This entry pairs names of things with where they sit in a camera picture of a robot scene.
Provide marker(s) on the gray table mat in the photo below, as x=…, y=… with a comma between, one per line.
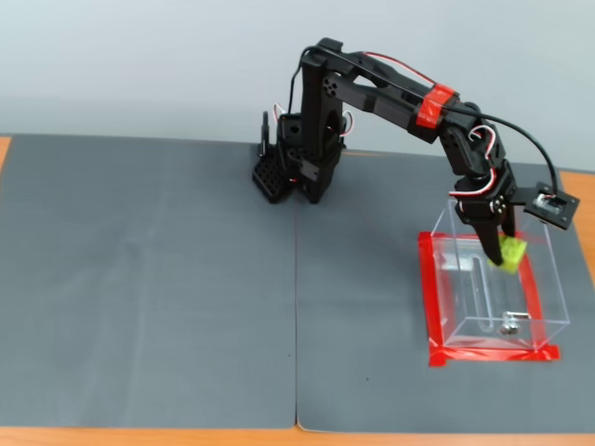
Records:
x=139, y=279
x=372, y=302

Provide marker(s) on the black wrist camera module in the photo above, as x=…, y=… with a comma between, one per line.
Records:
x=553, y=204

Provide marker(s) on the black perforated base mount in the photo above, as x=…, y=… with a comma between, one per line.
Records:
x=269, y=179

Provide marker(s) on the silver metal box latch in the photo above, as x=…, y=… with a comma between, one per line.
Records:
x=511, y=323

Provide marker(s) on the green lego block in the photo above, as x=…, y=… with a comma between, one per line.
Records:
x=513, y=255

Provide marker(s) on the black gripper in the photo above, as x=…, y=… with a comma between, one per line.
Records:
x=481, y=207

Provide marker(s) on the transparent acrylic box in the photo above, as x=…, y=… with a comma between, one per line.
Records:
x=499, y=302

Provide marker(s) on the red tape band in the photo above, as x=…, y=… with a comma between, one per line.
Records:
x=434, y=107

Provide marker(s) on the black table clamp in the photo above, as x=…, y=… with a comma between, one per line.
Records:
x=266, y=135

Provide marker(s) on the red tape strip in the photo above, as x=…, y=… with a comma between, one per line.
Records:
x=534, y=302
x=493, y=356
x=446, y=236
x=430, y=297

